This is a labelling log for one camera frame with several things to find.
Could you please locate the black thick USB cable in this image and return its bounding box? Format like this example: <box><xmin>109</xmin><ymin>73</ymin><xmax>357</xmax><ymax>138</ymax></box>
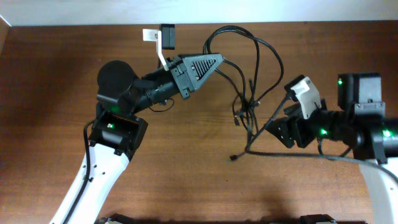
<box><xmin>202</xmin><ymin>25</ymin><xmax>285</xmax><ymax>141</ymax></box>

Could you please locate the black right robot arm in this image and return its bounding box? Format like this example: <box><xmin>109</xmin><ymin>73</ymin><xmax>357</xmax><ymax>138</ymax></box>
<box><xmin>266</xmin><ymin>72</ymin><xmax>397</xmax><ymax>223</ymax></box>

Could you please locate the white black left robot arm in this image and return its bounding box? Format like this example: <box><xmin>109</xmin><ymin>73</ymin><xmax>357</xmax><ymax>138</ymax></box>
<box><xmin>51</xmin><ymin>54</ymin><xmax>224</xmax><ymax>223</ymax></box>

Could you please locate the black right camera cable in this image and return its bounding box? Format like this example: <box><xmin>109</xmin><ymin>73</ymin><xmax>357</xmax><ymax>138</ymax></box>
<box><xmin>244</xmin><ymin>93</ymin><xmax>398</xmax><ymax>184</ymax></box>

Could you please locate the black camera cable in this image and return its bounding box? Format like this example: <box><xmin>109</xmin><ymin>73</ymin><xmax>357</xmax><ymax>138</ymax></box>
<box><xmin>62</xmin><ymin>119</ymin><xmax>96</xmax><ymax>224</ymax></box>
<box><xmin>244</xmin><ymin>93</ymin><xmax>398</xmax><ymax>184</ymax></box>

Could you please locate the black left camera cable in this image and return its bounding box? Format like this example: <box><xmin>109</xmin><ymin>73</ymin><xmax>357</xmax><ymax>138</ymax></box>
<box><xmin>62</xmin><ymin>119</ymin><xmax>96</xmax><ymax>224</ymax></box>

